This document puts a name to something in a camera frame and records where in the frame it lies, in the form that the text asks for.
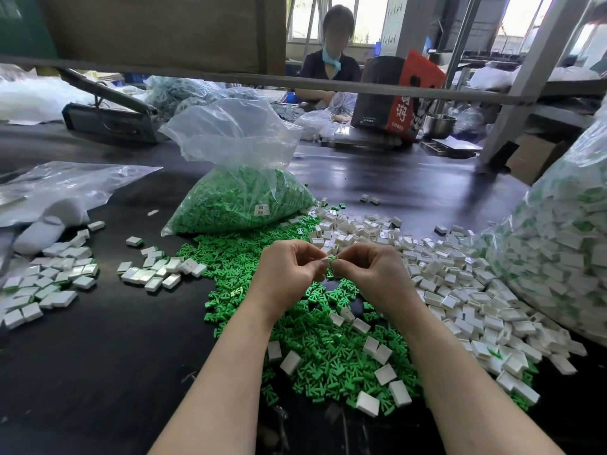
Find cardboard box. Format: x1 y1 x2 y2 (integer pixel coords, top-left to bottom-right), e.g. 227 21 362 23
505 135 570 186

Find bag of green clips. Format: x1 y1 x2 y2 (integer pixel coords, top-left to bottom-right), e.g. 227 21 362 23
159 97 317 236

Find person's right forearm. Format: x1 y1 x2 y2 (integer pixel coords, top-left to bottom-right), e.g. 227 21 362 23
393 303 565 455

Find person's left hand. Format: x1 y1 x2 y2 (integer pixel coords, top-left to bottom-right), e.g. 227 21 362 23
245 240 330 324

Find white plastic sheet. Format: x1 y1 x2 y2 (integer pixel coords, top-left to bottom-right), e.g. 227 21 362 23
0 73 94 125

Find black and red box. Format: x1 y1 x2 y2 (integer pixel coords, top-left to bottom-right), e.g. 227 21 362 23
351 50 447 141

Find pile of green parts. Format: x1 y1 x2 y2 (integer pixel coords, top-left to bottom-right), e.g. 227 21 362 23
176 215 537 413

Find large bag of white caps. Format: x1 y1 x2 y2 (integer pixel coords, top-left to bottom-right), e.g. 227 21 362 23
484 94 607 347

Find metal bowl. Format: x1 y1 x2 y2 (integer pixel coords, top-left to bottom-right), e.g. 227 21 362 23
423 114 457 141

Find person's right hand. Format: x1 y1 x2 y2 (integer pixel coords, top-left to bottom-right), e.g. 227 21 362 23
332 242 424 324

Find pile of assembled white pieces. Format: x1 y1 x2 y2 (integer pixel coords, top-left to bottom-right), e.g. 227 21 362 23
0 221 106 330

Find clear bag of pale parts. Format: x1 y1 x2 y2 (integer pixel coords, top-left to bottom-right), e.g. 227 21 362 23
145 75 286 119

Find empty clear plastic bag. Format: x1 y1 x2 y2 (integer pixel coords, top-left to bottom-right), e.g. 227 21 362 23
0 162 162 257

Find person's left forearm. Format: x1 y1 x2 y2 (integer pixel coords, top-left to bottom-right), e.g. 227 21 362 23
149 308 284 455

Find black table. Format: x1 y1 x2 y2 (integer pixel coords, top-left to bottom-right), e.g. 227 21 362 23
0 90 607 455

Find grey metal shelf frame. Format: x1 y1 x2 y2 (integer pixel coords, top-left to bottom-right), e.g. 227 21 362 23
0 0 607 169

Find white paper sheets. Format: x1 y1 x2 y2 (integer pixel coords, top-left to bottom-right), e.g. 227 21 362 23
423 135 483 158

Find white bags on shelf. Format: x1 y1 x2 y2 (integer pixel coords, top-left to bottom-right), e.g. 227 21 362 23
467 66 599 93

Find pile of white plastic caps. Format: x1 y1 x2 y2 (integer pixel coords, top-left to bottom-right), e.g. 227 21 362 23
266 198 589 418

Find brown board panel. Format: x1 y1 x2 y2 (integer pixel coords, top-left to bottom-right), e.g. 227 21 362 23
0 0 288 74

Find crumpled white plastic bag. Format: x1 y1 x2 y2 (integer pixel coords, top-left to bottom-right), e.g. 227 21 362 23
296 94 358 143

